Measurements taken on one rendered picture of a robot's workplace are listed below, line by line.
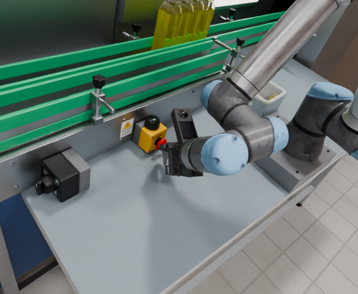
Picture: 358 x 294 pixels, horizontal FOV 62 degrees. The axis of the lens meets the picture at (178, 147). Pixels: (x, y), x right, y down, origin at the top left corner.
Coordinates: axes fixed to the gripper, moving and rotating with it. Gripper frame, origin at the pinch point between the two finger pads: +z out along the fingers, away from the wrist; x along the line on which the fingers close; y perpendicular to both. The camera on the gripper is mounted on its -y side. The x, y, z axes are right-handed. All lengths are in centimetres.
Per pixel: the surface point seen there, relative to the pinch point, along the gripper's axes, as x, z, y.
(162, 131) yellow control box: -0.3, 2.5, -4.4
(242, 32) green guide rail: 45, 27, -47
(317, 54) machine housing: 109, 48, -49
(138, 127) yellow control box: -6.9, 4.5, -5.8
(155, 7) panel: 4, 18, -48
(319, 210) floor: 128, 70, 46
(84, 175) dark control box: -23.0, -7.2, 6.1
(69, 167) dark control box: -26.4, -7.8, 4.0
